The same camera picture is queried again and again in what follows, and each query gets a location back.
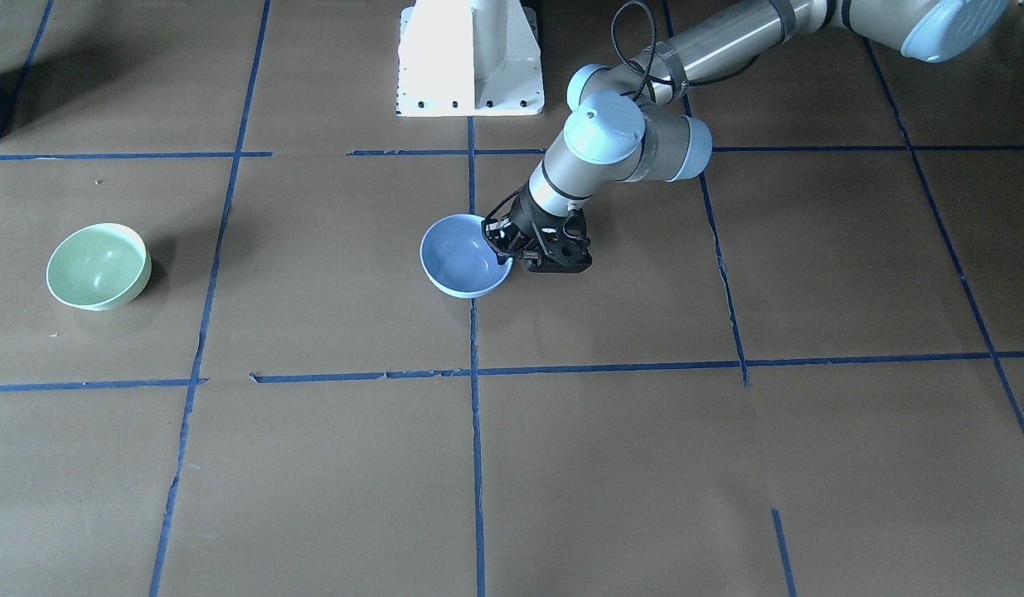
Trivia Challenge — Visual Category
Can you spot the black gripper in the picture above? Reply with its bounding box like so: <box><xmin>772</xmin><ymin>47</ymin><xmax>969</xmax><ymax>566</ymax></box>
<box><xmin>482</xmin><ymin>189</ymin><xmax>587</xmax><ymax>260</ymax></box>

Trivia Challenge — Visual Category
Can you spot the blue bowl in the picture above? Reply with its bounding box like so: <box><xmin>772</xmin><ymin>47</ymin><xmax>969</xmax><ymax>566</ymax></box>
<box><xmin>418</xmin><ymin>214</ymin><xmax>514</xmax><ymax>299</ymax></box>

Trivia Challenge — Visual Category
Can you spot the green bowl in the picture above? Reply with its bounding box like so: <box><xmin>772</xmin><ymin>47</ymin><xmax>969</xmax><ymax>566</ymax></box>
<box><xmin>46</xmin><ymin>222</ymin><xmax>153</xmax><ymax>311</ymax></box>

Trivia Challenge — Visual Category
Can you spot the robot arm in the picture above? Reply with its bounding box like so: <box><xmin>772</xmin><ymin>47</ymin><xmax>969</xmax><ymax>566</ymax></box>
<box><xmin>480</xmin><ymin>1</ymin><xmax>1009</xmax><ymax>273</ymax></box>

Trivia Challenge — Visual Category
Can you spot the white mounting pillar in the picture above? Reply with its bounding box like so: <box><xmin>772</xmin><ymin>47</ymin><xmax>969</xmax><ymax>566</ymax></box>
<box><xmin>396</xmin><ymin>1</ymin><xmax>546</xmax><ymax>118</ymax></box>

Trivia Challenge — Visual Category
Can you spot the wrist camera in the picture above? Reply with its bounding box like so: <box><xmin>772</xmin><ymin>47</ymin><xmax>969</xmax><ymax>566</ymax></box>
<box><xmin>520</xmin><ymin>228</ymin><xmax>594</xmax><ymax>274</ymax></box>

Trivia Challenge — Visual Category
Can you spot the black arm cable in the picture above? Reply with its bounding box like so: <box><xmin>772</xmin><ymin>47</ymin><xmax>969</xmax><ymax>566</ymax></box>
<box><xmin>611</xmin><ymin>0</ymin><xmax>761</xmax><ymax>104</ymax></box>

